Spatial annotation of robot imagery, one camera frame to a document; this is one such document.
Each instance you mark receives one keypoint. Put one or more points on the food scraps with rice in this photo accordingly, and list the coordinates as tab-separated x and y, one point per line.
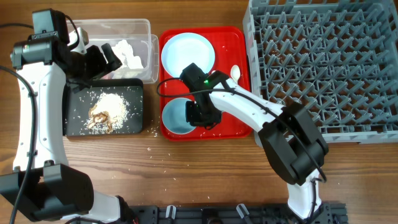
108	114

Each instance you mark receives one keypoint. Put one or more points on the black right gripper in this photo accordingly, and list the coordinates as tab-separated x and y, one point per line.
203	116

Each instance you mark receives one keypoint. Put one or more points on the grey dishwasher rack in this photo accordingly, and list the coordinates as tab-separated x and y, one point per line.
337	58

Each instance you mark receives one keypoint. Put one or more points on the red serving tray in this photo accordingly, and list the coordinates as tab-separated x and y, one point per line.
229	46

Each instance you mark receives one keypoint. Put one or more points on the light blue small bowl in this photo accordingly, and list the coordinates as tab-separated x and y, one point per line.
174	116

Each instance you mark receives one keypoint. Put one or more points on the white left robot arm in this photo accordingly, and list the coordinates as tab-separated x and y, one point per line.
42	185

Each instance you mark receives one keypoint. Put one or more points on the white plastic spoon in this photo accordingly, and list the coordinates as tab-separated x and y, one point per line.
235	73

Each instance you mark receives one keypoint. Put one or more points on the light blue plate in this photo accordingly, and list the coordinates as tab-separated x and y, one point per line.
186	48

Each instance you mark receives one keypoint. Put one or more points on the white paper napkin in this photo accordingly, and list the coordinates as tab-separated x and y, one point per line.
124	51

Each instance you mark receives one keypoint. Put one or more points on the black food waste tray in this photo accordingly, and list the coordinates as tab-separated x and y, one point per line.
78	100

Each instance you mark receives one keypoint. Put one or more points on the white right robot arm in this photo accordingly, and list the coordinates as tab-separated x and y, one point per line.
294	146

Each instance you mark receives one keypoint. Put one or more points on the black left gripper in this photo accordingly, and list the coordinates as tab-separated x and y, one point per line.
101	67

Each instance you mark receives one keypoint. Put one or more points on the clear plastic waste bin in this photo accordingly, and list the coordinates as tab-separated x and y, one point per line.
138	34

